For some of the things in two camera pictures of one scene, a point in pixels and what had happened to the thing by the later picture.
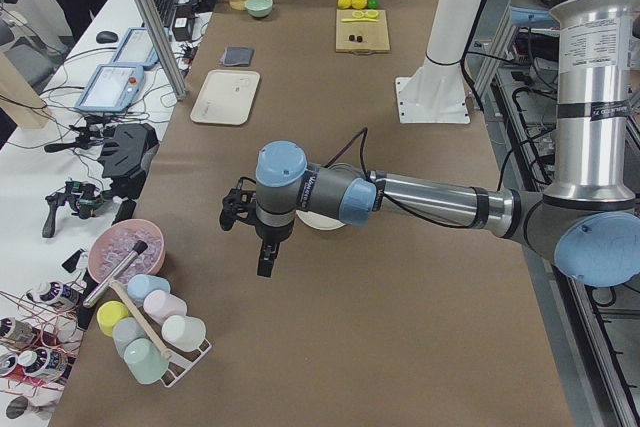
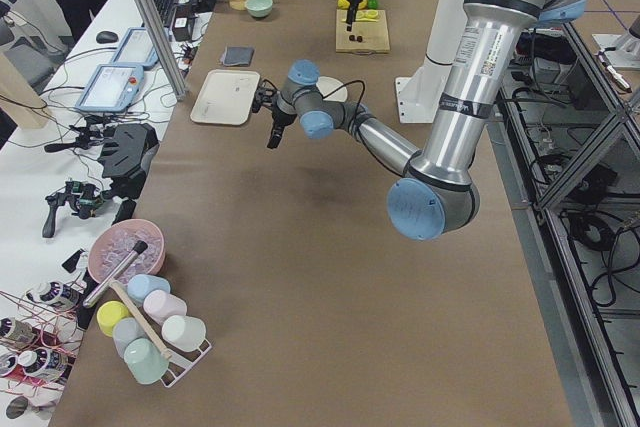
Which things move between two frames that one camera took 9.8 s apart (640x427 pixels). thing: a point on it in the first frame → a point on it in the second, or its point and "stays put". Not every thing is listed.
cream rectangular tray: (226, 97) stays put
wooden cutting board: (361, 36) stays put
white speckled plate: (318, 221) → (339, 95)
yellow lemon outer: (344, 1) stays put
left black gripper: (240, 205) → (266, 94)
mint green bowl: (259, 6) stays put
